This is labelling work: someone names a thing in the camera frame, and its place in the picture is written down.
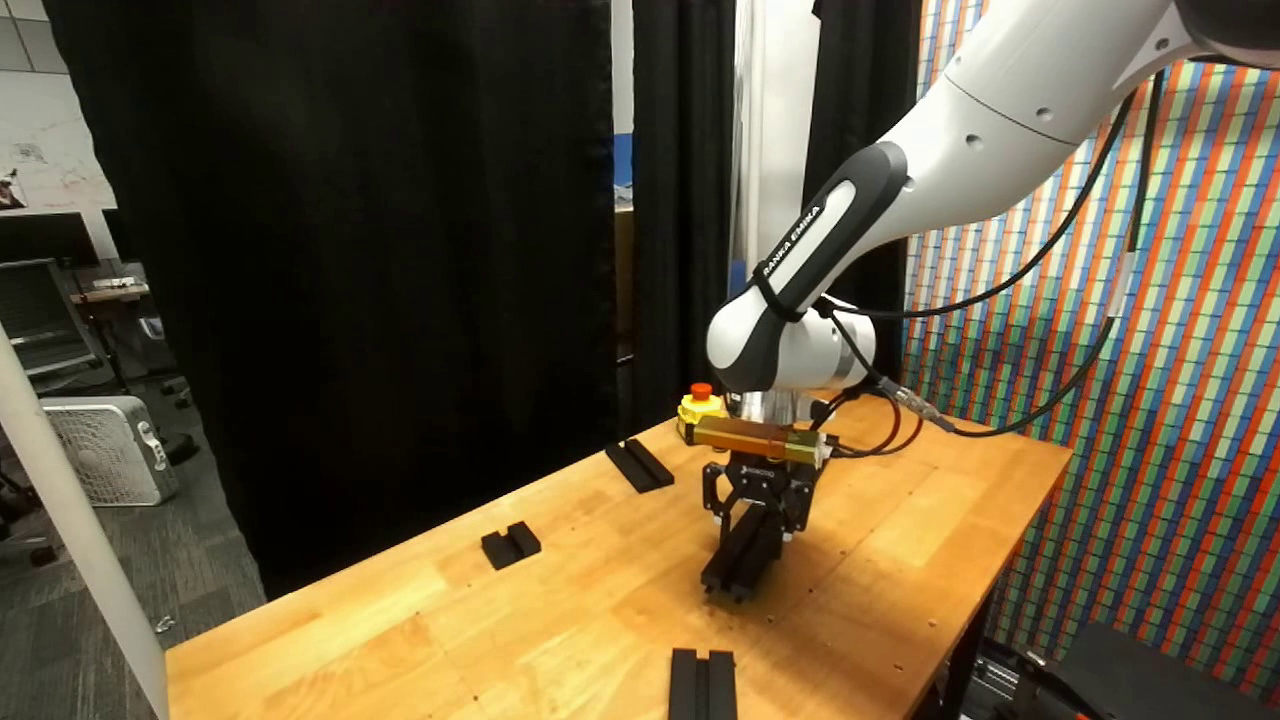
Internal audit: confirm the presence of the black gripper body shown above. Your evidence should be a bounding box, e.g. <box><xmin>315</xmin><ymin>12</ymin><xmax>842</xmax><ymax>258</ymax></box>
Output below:
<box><xmin>715</xmin><ymin>453</ymin><xmax>803</xmax><ymax>502</ymax></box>

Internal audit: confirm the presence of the long black track piece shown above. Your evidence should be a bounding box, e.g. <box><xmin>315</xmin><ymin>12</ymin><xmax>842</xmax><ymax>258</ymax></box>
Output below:
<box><xmin>666</xmin><ymin>644</ymin><xmax>740</xmax><ymax>720</ymax></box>

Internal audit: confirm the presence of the small black track piece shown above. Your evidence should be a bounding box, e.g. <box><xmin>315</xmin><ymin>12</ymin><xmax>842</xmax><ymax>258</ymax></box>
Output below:
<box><xmin>478</xmin><ymin>521</ymin><xmax>545</xmax><ymax>571</ymax></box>

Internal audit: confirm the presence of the black box white label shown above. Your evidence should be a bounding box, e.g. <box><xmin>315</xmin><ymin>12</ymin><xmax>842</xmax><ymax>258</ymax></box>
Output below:
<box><xmin>960</xmin><ymin>639</ymin><xmax>1060</xmax><ymax>720</ymax></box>

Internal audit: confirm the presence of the black curtain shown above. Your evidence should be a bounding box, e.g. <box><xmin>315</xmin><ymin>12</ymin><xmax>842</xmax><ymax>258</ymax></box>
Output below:
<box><xmin>785</xmin><ymin>0</ymin><xmax>927</xmax><ymax>385</ymax></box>
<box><xmin>46</xmin><ymin>0</ymin><xmax>622</xmax><ymax>595</ymax></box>
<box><xmin>634</xmin><ymin>0</ymin><xmax>740</xmax><ymax>431</ymax></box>

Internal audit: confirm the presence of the black equipment case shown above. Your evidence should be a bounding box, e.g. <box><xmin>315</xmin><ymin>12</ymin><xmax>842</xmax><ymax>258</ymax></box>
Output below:
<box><xmin>1057</xmin><ymin>618</ymin><xmax>1280</xmax><ymax>720</ymax></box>

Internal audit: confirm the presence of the white computer case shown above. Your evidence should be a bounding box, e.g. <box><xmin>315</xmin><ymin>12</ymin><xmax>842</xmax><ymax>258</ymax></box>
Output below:
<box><xmin>36</xmin><ymin>391</ymin><xmax>185</xmax><ymax>512</ymax></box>

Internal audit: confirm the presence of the dark desk device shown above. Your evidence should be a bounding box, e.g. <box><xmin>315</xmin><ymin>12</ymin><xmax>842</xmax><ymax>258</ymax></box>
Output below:
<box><xmin>72</xmin><ymin>258</ymin><xmax>154</xmax><ymax>309</ymax></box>

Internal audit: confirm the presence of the wrist mounted camera bar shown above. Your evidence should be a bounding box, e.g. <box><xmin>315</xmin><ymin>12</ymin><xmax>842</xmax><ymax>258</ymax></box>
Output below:
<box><xmin>671</xmin><ymin>397</ymin><xmax>842</xmax><ymax>472</ymax></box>

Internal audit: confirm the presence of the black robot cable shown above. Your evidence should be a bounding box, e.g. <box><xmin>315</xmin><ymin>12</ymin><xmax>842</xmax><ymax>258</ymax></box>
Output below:
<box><xmin>815</xmin><ymin>64</ymin><xmax>1173</xmax><ymax>464</ymax></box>
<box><xmin>803</xmin><ymin>74</ymin><xmax>1144</xmax><ymax>327</ymax></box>

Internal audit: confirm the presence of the colourful checkered wall panel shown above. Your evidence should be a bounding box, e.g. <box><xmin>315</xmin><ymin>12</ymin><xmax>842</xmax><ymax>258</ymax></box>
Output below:
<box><xmin>903</xmin><ymin>0</ymin><xmax>1280</xmax><ymax>711</ymax></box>

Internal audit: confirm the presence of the white frame pole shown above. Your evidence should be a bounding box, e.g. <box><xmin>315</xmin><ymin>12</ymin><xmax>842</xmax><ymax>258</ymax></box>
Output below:
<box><xmin>0</xmin><ymin>322</ymin><xmax>173</xmax><ymax>720</ymax></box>

